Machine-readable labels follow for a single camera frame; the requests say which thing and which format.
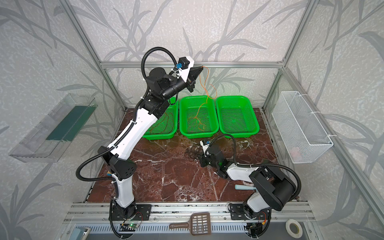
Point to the left green plastic basket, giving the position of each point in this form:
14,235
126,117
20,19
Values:
166,127

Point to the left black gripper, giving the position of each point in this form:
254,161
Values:
188,79

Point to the clear acrylic wall shelf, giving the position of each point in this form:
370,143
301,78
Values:
48,141

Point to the green plastic basket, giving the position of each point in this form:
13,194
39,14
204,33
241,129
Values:
166,127
198,117
236,116

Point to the light blue plastic scoop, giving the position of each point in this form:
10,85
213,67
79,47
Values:
245,188

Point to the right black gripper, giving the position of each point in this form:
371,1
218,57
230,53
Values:
208,159

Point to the white tape roll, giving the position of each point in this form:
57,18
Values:
294,229

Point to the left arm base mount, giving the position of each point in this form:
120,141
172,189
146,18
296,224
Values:
137,212

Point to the green circuit board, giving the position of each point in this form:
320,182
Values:
130,227

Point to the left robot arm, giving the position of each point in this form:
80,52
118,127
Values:
161,87

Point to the middle green plastic basket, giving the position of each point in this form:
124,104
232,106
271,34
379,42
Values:
198,117

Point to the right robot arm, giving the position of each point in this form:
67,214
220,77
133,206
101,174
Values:
273,184

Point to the brown slotted spatula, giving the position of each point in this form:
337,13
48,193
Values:
198,224

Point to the grey device with screen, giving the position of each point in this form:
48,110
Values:
81,233

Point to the right green plastic basket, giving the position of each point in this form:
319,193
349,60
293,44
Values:
236,116

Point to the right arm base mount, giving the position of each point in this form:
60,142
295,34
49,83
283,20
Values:
239,212

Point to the white wire mesh basket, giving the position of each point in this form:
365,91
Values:
303,135

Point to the aluminium rail base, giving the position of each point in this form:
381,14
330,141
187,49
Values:
174,212

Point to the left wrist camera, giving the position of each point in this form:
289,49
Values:
184,66

